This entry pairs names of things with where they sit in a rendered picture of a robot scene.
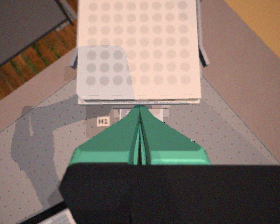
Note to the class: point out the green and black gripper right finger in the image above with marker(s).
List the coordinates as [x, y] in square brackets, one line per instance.
[160, 144]

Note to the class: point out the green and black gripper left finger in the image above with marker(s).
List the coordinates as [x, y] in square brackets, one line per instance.
[117, 143]

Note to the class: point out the grey slotted plate rack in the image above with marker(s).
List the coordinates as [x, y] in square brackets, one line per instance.
[202, 59]

